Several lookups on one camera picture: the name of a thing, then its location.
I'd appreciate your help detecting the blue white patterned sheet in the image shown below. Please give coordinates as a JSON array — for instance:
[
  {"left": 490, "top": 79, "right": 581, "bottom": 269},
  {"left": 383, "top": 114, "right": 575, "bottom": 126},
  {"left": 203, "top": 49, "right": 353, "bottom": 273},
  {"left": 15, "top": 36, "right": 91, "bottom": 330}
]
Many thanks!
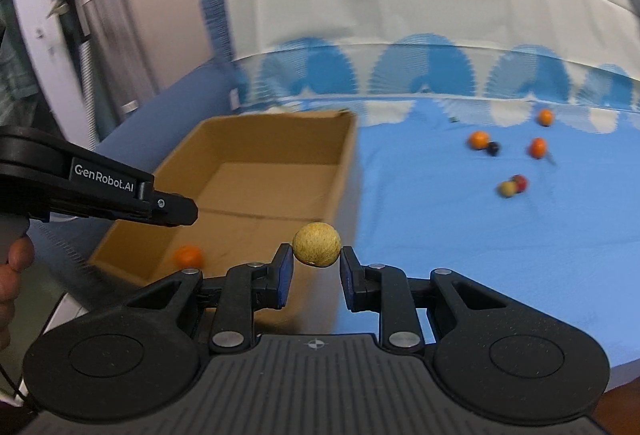
[{"left": 224, "top": 0, "right": 639, "bottom": 367}]

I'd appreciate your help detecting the braided white cord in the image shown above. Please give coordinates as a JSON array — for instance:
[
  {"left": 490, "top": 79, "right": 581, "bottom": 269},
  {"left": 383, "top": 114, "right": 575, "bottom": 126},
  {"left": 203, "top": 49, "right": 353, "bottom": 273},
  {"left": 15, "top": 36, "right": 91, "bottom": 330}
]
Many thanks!
[{"left": 79, "top": 34, "right": 101, "bottom": 151}]

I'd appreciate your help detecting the beige round fruit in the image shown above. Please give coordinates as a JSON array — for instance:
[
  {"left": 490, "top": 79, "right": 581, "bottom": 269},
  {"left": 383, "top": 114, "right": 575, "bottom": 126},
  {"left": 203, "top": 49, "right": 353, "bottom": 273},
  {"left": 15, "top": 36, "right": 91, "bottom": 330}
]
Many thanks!
[{"left": 292, "top": 221, "right": 342, "bottom": 268}]

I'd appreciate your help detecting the blue fabric sofa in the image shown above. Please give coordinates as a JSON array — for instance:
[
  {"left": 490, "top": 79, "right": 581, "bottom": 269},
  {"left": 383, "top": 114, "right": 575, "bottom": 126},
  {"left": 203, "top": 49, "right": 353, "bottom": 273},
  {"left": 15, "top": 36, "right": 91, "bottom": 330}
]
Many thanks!
[{"left": 24, "top": 0, "right": 237, "bottom": 316}]

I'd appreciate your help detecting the person's left hand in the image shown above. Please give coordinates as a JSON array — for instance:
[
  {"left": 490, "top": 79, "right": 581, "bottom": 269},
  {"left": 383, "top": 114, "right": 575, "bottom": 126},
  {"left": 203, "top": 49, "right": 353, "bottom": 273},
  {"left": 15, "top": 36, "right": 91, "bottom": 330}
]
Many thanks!
[{"left": 0, "top": 235, "right": 35, "bottom": 351}]

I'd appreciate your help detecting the small red fruit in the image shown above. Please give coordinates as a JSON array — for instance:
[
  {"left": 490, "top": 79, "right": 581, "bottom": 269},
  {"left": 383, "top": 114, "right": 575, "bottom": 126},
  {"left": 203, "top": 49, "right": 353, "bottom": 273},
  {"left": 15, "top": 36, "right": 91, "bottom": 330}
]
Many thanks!
[{"left": 511, "top": 174, "right": 528, "bottom": 193}]

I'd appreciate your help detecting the brown cardboard box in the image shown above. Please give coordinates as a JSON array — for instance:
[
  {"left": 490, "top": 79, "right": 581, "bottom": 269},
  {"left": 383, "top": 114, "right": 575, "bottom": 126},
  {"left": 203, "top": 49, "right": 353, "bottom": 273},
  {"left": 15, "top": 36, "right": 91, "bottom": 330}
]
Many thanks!
[{"left": 89, "top": 108, "right": 359, "bottom": 335}]

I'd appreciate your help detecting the dark plum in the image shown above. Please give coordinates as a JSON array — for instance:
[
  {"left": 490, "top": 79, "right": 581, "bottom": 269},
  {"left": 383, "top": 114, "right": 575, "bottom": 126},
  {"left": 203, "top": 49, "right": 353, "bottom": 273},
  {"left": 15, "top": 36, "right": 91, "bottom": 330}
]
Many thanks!
[{"left": 486, "top": 141, "right": 500, "bottom": 156}]

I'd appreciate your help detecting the orange fruit with stem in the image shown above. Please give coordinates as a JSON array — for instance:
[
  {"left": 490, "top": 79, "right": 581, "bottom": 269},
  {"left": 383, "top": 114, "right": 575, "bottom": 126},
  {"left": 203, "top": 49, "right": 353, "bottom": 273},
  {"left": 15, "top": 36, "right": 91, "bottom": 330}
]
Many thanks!
[{"left": 528, "top": 137, "right": 555, "bottom": 165}]

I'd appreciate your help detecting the small yellow-green fruit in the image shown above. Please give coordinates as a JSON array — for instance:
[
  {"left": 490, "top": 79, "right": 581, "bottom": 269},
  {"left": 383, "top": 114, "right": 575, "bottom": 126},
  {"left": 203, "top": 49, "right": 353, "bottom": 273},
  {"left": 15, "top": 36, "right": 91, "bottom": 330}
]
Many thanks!
[{"left": 497, "top": 180, "right": 518, "bottom": 198}]

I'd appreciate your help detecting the grey curtain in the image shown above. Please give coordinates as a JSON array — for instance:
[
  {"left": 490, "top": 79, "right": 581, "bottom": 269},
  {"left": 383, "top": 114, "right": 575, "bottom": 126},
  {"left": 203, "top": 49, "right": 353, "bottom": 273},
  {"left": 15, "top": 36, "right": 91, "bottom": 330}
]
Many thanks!
[{"left": 50, "top": 0, "right": 160, "bottom": 138}]

